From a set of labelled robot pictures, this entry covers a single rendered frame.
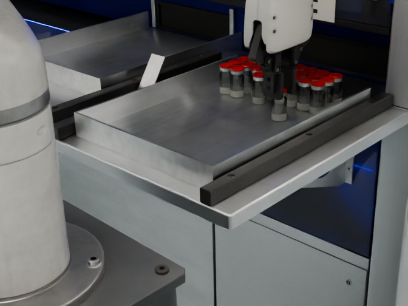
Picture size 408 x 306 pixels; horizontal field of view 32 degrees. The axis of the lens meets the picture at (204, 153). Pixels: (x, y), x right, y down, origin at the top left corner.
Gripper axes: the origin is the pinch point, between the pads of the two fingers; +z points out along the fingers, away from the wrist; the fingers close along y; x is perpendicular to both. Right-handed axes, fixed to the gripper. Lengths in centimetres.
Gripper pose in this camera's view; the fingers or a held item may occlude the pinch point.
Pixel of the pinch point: (279, 81)
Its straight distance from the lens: 101.1
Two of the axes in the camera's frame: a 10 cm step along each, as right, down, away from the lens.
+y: -6.8, 3.3, -6.5
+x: 7.3, 2.8, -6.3
